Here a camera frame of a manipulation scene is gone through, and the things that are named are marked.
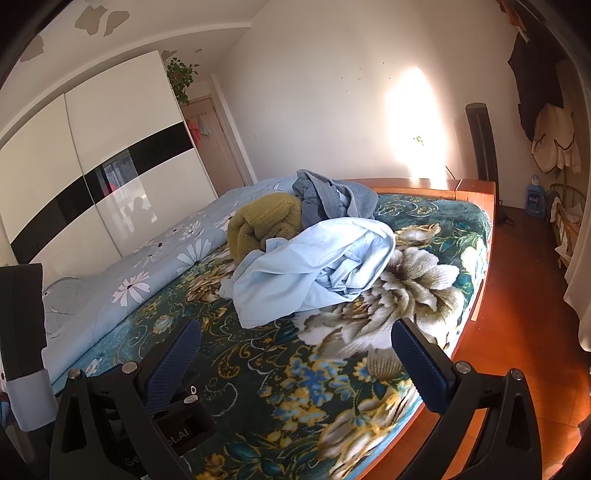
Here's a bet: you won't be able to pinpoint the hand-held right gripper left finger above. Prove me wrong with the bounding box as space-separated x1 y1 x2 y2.
48 318 204 480

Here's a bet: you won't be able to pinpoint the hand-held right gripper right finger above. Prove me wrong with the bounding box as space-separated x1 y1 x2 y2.
390 318 543 480

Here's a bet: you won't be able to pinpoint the light blue shirt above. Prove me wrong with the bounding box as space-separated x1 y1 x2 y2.
219 216 398 329

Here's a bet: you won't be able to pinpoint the clothes hanging on door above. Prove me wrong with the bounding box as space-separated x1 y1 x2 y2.
186 115 212 139

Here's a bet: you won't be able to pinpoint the pale blue floral quilt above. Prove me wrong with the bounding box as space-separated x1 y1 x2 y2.
41 176 305 398

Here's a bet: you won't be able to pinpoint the green floral blanket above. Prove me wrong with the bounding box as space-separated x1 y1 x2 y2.
53 191 492 480

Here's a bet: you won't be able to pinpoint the pale blue cloth strip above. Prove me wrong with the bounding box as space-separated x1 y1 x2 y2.
8 368 57 432

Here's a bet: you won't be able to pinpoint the olive knitted sweater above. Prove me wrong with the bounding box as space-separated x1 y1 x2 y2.
226 193 305 261

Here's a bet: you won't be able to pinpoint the white curtain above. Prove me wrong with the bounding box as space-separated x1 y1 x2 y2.
563 185 591 356

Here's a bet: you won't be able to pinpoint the grey hoodie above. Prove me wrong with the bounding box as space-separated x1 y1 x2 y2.
292 169 380 229

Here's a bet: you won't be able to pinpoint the rattan chair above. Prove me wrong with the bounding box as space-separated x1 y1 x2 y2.
547 184 587 268

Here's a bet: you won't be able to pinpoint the blue detergent bottle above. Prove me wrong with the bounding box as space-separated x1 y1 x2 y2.
524 174 548 217

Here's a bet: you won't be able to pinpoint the wooden door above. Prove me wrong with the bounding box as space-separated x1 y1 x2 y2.
181 95 252 195

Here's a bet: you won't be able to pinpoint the black tower fan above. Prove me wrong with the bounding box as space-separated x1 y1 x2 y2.
465 103 500 206

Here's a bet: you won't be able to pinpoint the white wardrobe with black stripe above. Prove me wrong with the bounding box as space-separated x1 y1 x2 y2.
0 51 220 266

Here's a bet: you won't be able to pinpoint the cream hanging coat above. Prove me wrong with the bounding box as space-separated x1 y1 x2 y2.
531 102 583 174

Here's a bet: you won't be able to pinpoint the green potted plant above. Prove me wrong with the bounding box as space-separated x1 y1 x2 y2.
165 58 200 106

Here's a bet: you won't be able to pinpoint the black hanging coat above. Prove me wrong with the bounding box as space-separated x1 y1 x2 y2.
508 32 566 141

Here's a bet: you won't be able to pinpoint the orange wooden bed frame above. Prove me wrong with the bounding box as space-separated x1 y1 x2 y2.
339 178 499 480

